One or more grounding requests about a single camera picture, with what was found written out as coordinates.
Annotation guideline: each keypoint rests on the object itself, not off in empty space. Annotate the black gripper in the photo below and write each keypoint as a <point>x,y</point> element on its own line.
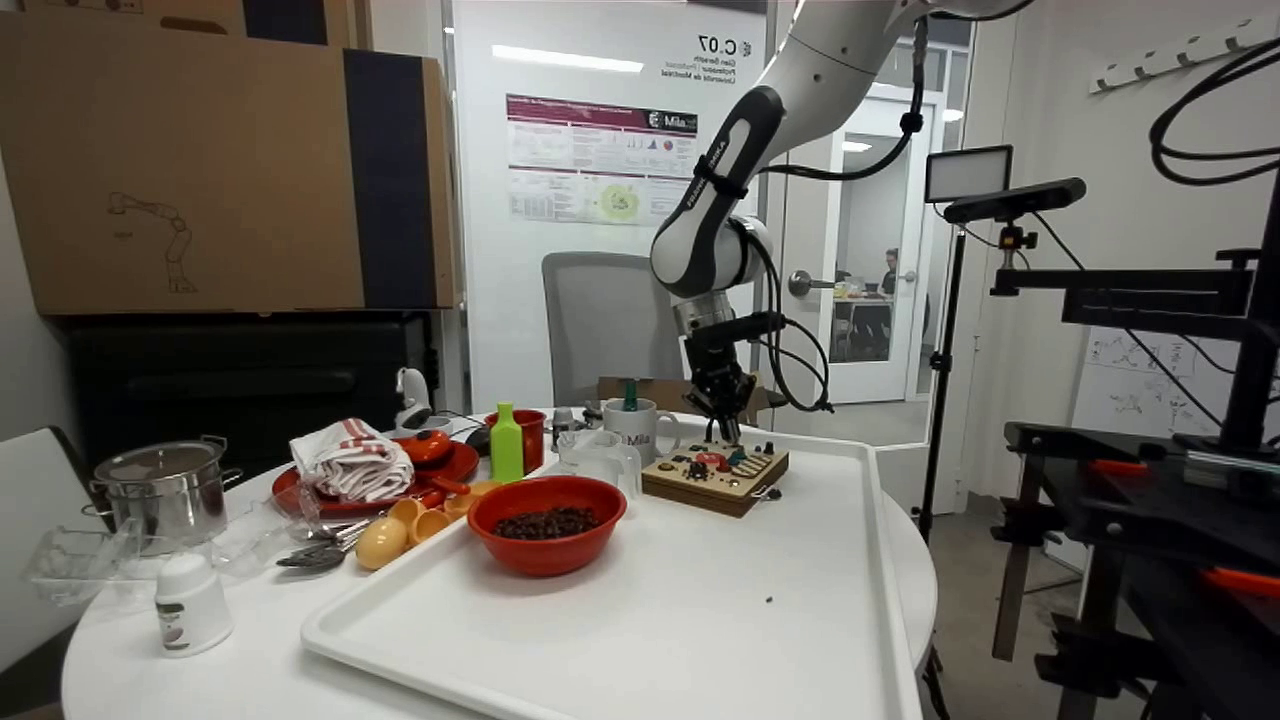
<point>727,373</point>

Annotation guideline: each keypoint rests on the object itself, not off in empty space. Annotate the wooden button board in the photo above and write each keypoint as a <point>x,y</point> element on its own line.
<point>715,478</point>

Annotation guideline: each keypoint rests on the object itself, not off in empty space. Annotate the clear plastic measuring cup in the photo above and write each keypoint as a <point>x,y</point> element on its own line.
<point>601,462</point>

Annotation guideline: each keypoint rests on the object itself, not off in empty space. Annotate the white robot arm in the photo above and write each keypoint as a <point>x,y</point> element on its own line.
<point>746,161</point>

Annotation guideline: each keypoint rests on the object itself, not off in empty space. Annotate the red cup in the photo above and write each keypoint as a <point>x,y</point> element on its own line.
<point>533,433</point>

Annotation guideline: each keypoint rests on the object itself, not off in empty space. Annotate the red bowl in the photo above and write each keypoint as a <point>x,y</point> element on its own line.
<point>548,544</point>

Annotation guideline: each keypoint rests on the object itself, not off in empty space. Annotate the white mug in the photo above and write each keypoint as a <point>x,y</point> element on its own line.
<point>634,427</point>

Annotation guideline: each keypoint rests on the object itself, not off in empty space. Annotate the white plastic tray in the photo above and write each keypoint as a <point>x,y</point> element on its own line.
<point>692,626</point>

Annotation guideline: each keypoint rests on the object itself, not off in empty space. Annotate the dark coffee beans pile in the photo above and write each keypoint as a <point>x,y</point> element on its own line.
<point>547,521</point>

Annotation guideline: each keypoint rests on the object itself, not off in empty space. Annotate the black light stand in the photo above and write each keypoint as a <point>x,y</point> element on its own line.
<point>943,373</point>

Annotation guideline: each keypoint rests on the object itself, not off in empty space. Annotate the white glass door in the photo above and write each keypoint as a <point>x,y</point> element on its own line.
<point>875,254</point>

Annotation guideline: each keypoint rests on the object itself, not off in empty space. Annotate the orange bread piece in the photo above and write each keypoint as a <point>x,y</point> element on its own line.
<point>404,509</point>
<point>382,540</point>
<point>434,521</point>
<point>461,498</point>

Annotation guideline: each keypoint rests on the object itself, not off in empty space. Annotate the white desktop device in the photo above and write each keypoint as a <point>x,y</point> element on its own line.
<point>414,396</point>

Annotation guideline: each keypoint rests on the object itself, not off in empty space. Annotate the black light panel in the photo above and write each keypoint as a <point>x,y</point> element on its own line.
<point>969,173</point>

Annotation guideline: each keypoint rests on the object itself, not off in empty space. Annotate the metal utensils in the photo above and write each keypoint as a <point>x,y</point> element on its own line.
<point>312,544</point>

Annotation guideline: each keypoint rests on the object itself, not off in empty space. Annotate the black perforated workbench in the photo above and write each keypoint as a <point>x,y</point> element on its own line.
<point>1174,521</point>

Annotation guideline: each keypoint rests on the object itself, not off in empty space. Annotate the black cabinet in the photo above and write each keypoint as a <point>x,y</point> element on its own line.
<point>242,385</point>

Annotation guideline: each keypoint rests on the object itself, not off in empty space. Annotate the small salt shaker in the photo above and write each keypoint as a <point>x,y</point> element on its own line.
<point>199,604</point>

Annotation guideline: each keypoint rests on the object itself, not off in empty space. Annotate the large brown cardboard box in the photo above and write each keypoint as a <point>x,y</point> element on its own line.
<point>174,161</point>

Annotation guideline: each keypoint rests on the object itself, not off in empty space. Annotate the clear plastic container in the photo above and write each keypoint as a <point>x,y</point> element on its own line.
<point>80,561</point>

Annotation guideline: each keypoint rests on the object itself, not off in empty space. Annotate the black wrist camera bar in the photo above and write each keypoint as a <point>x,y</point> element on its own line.
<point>733,328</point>

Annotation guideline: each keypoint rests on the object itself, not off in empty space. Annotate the wall poster maroon header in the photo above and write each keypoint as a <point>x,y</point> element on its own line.
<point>586,161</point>

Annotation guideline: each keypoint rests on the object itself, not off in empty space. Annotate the black stereo camera on mount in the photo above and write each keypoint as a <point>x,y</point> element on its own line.
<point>1014,203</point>

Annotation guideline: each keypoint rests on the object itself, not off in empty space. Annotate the black camera rig arm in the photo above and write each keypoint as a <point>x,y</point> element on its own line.
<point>1146,286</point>

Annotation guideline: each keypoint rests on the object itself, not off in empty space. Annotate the white coat hook rail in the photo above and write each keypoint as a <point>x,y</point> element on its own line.
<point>1184,52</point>

